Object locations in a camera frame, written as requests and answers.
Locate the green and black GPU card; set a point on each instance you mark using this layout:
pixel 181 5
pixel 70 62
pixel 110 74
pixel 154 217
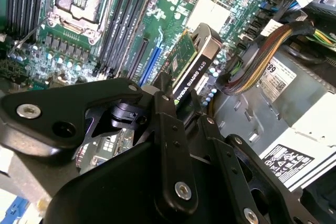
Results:
pixel 194 69

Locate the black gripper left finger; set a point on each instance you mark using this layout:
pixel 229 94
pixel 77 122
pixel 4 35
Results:
pixel 57 108

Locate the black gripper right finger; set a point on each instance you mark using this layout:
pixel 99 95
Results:
pixel 236 171

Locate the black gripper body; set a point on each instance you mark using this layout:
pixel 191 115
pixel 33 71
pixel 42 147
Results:
pixel 110 190

